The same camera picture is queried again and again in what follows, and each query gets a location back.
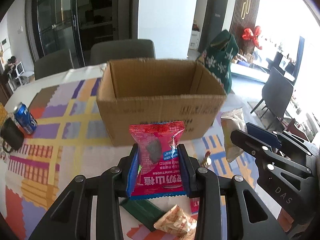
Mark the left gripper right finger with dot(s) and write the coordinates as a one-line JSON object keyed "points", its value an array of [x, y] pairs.
{"points": [[200, 182]]}

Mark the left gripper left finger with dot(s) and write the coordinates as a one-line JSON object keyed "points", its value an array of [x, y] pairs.
{"points": [[116, 182]]}

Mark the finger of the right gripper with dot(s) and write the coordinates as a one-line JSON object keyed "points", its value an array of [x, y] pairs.
{"points": [[265, 133], [242, 139]]}

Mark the dark green snack packet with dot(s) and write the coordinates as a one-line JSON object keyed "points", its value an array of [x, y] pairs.
{"points": [[144, 211]]}

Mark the red hawthorn snack packet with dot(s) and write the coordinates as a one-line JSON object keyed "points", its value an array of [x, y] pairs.
{"points": [[159, 167]]}

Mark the gold orange snack packet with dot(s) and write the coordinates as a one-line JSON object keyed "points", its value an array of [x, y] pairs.
{"points": [[178, 223]]}

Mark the red snack bar packet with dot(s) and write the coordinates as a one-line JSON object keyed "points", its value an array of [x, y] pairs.
{"points": [[194, 205]]}

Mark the small gold wrapped candy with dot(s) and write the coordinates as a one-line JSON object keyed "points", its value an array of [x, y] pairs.
{"points": [[207, 160]]}

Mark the dark chair at right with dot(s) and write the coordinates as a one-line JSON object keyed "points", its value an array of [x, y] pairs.
{"points": [[276, 94]]}

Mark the colourful patterned tablecloth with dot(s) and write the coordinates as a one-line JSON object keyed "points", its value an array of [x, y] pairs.
{"points": [[71, 139]]}

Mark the green knitted bag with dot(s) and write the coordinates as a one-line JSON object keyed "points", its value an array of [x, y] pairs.
{"points": [[217, 58]]}

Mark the cardboard box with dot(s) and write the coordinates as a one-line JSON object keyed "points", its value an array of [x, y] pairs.
{"points": [[147, 91]]}

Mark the red bow decoration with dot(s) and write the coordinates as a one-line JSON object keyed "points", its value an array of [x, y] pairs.
{"points": [[252, 35]]}

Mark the black mug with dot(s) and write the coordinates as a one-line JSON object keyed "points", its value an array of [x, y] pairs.
{"points": [[12, 136]]}

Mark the blue Pepsi can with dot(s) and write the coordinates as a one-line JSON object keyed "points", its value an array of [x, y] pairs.
{"points": [[25, 119]]}

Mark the yellow woven mat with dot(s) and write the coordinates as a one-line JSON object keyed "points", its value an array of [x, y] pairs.
{"points": [[3, 114]]}

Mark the grey chair behind table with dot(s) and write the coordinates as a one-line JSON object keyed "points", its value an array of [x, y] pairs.
{"points": [[122, 49]]}

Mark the grey chair far left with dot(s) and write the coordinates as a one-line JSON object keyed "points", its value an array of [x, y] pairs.
{"points": [[54, 63]]}

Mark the person sitting in background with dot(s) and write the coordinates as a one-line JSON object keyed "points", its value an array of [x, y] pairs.
{"points": [[10, 64]]}

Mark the black glass cabinet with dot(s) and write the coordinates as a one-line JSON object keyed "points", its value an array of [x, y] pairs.
{"points": [[77, 25]]}

